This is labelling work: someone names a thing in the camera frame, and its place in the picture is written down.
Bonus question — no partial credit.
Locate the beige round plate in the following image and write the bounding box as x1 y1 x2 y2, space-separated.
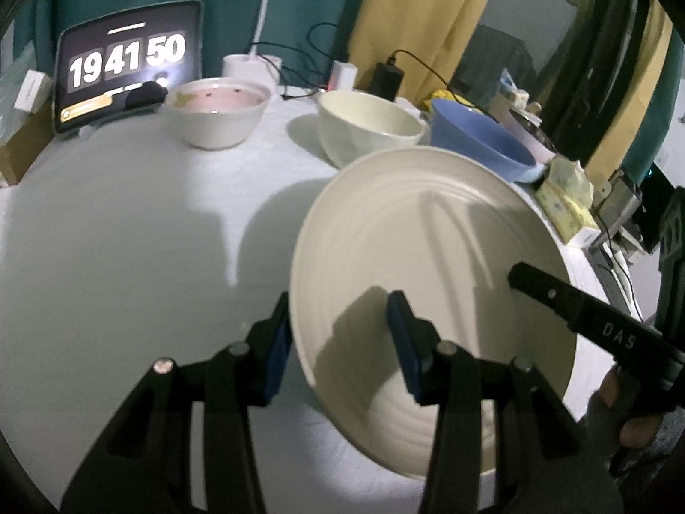
290 146 576 479

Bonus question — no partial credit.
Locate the large blue bowl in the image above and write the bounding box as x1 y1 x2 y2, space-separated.
431 100 536 182

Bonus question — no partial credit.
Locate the cream bowl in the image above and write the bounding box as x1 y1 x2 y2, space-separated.
317 90 425 168

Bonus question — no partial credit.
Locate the pink strawberry bowl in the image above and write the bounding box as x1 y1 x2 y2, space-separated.
159 77 273 151

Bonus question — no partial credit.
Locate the right hand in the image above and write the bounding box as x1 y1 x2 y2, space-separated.
581 365 684 479

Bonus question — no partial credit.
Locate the steel kettle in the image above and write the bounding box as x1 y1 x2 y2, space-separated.
591 170 642 248

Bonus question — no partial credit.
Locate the yellow tissue box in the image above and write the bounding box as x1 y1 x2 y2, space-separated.
534 155 602 248

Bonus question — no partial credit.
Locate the right teal curtain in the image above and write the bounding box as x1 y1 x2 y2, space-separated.
621 30 684 186

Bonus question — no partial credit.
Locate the teal curtain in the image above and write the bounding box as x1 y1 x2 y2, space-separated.
621 30 684 186
9 0 376 87

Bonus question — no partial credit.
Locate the right yellow curtain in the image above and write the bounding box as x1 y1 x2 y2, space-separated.
584 0 673 187

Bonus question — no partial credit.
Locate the yellow curtain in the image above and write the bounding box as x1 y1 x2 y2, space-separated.
584 0 673 187
348 0 489 103

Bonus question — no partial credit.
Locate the white basket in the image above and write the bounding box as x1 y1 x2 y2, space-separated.
486 90 542 126

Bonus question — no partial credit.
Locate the yellow snack packet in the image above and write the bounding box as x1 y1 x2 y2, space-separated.
423 88 474 111

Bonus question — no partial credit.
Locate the black charger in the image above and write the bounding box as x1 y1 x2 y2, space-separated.
367 62 404 102

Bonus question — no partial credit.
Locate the white charger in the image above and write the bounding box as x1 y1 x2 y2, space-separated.
326 60 357 90

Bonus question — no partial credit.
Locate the small white box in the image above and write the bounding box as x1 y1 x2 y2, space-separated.
14 70 52 114

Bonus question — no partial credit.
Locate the tablet showing clock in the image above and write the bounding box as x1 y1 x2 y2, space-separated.
52 0 203 136

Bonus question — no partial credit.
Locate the white desk lamp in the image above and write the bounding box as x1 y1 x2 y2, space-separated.
222 0 280 93

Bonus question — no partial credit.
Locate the black charger cable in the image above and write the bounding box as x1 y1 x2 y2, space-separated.
387 48 500 122

